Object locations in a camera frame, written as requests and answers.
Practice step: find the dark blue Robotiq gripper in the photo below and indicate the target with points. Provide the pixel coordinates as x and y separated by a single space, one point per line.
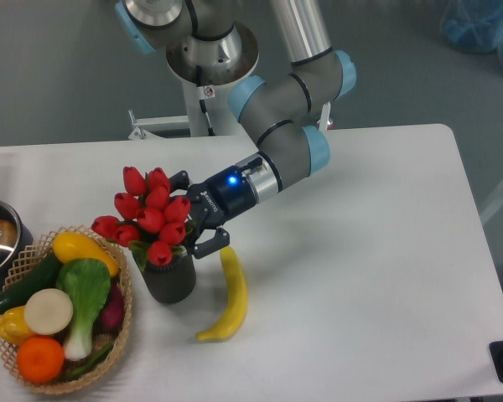
224 196

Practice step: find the red tulip bouquet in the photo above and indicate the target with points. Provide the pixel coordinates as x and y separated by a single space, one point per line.
152 223

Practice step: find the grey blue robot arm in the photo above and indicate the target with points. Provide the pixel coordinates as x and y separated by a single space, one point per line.
208 49

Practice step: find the dark grey ribbed vase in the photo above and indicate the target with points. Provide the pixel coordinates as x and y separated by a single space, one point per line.
171 283

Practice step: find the yellow banana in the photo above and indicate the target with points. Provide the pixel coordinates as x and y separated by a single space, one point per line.
234 314

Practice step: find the green bok choy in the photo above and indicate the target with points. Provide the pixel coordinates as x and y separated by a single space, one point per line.
87 283

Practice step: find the purple red onion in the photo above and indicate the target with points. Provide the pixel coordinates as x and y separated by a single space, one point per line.
112 314

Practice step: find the yellow squash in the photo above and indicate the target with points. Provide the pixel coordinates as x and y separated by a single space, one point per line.
70 246

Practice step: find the dark green cucumber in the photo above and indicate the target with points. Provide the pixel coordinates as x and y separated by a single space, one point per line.
42 276

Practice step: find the green chili pepper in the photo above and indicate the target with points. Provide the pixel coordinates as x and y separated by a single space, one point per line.
97 358

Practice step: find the woven wicker basket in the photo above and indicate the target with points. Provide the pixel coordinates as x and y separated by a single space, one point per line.
25 262

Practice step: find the white round radish slice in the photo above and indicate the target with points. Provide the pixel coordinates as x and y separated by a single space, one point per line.
48 311

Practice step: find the orange fruit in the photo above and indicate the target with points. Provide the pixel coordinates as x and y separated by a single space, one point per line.
40 359

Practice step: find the yellow bell pepper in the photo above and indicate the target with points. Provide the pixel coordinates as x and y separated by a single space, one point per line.
13 327

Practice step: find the blue plastic bags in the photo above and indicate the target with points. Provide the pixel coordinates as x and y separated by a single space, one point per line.
474 26

